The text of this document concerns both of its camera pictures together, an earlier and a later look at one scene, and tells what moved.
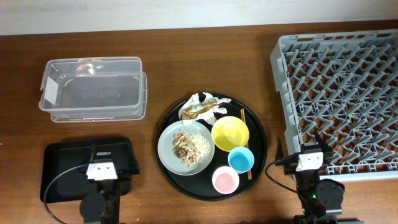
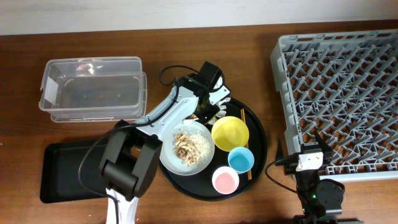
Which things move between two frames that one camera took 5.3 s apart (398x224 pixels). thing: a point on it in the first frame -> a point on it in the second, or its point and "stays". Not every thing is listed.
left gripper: (125, 175) -> (208, 116)
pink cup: (226, 180) stays
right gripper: (326, 149) stays
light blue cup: (241, 159) stays
